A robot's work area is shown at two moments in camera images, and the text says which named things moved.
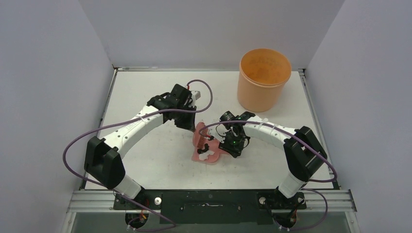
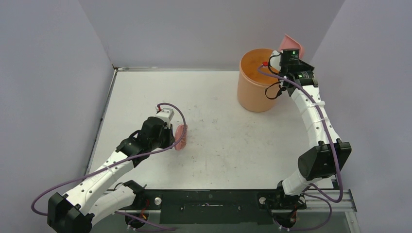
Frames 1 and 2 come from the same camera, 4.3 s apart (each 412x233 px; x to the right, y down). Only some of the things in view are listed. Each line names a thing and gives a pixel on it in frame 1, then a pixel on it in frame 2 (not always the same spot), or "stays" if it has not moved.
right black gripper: x=230 y=149 -> x=290 y=57
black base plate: x=211 y=207 stays
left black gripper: x=189 y=124 -> x=170 y=138
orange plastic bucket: x=263 y=73 stays
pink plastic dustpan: x=213 y=145 -> x=288 y=43
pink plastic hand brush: x=200 y=141 -> x=179 y=130
